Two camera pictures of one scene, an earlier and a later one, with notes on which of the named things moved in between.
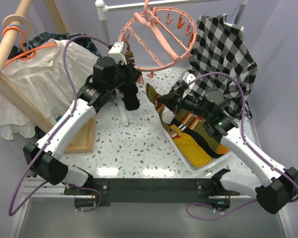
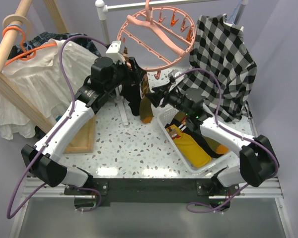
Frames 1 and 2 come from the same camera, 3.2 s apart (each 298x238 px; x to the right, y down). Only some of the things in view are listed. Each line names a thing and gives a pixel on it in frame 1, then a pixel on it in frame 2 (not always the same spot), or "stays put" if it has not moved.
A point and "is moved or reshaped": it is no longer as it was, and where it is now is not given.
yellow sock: x=195 y=153 stays put
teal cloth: x=57 y=118 stays put
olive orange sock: x=153 y=96 → x=145 y=106
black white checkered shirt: x=219 y=59 stays put
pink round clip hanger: x=147 y=22 is moved or reshaped
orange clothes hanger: x=28 y=54 stays put
